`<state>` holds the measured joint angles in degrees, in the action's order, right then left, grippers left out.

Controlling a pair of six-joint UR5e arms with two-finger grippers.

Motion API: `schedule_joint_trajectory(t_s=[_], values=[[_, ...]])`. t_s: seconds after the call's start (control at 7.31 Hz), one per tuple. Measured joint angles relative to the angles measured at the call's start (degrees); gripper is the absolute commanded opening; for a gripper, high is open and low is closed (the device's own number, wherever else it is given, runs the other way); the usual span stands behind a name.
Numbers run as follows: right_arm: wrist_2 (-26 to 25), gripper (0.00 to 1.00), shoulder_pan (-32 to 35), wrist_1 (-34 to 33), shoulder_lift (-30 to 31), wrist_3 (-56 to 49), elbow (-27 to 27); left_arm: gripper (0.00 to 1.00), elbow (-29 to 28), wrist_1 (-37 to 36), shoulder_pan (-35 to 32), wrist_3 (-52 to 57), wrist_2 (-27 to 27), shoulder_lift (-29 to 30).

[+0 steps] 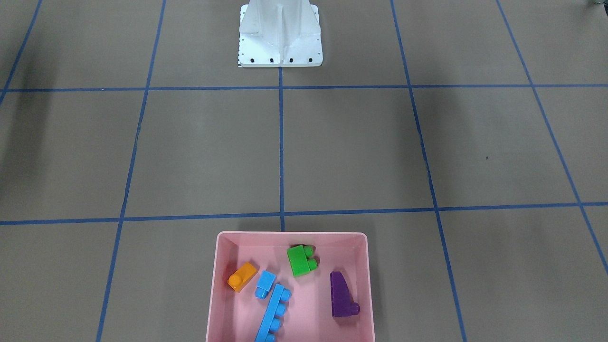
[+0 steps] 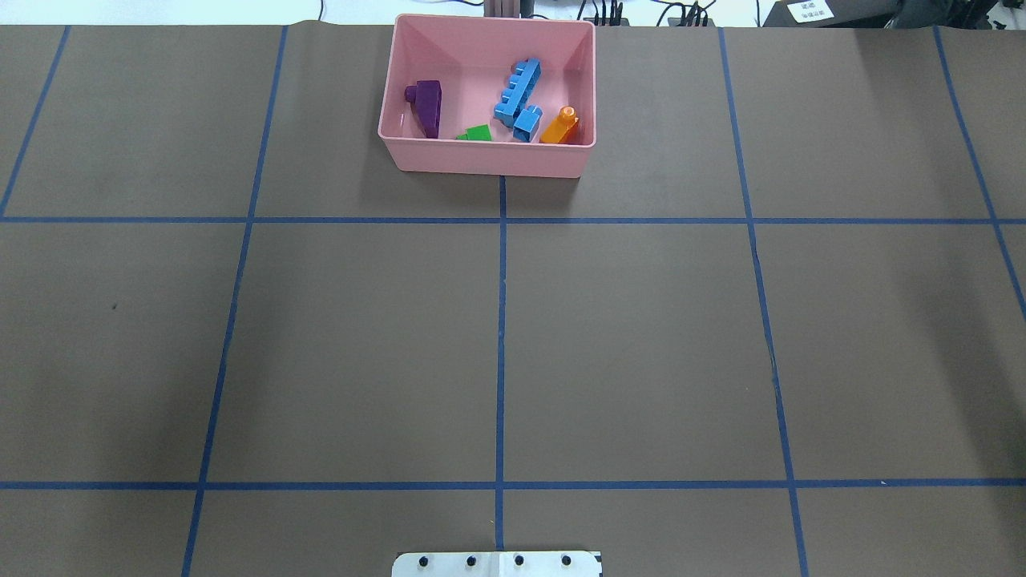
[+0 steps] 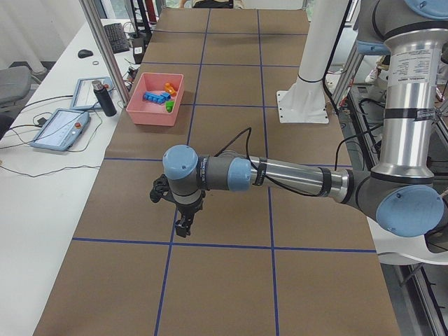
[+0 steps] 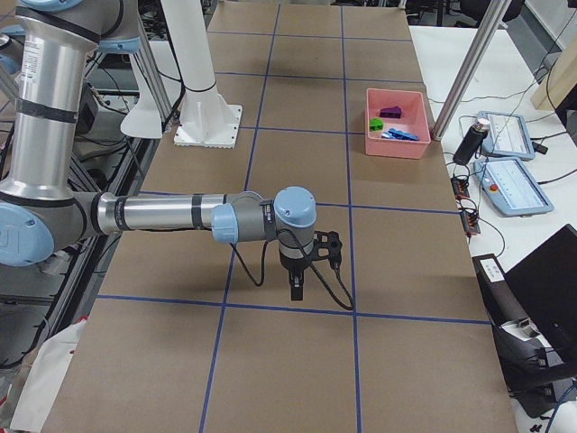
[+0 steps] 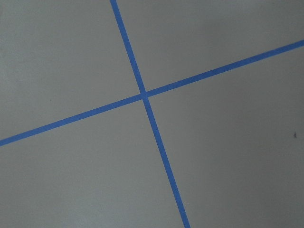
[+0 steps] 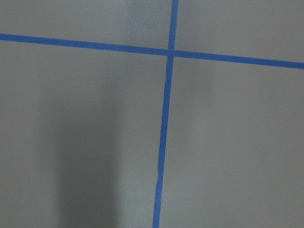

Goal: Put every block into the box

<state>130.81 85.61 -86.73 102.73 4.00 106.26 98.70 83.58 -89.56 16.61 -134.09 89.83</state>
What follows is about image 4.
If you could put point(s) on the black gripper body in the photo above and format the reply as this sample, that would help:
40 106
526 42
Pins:
293 267

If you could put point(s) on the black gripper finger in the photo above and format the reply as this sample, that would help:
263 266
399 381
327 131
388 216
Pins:
296 281

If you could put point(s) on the long blue toy block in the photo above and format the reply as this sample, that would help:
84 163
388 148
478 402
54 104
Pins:
402 135

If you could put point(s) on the green toy block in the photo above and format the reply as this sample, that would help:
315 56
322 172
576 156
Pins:
376 124

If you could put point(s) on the purple toy block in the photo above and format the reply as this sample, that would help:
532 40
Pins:
391 112

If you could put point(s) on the pink plastic box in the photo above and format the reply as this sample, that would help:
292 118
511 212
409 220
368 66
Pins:
396 124

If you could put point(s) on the brown paper table mat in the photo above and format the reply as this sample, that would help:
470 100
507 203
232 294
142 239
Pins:
179 340

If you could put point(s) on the near orange usb hub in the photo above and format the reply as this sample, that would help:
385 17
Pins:
470 221

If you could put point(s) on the orange usb hub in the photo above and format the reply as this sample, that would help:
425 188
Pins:
460 186
470 221

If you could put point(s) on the far orange usb hub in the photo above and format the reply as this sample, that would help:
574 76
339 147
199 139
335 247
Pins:
460 186

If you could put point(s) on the black water bottle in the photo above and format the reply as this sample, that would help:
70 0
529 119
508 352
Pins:
472 140

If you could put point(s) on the near teach pendant tablet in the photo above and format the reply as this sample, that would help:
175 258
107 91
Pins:
511 188

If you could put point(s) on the teach pendant tablet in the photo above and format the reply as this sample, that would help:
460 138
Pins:
511 188
508 136

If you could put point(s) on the far teach pendant tablet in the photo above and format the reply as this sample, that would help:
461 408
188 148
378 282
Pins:
508 136

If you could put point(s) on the black laptop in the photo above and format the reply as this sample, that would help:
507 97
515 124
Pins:
532 311

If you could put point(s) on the white plastic bag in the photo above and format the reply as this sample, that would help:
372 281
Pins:
43 382

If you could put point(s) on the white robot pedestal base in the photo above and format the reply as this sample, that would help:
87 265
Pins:
176 84

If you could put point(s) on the aluminium frame rack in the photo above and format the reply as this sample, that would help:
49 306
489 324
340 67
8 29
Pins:
81 180

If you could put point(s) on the aluminium frame post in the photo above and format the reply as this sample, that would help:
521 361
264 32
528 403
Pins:
489 24

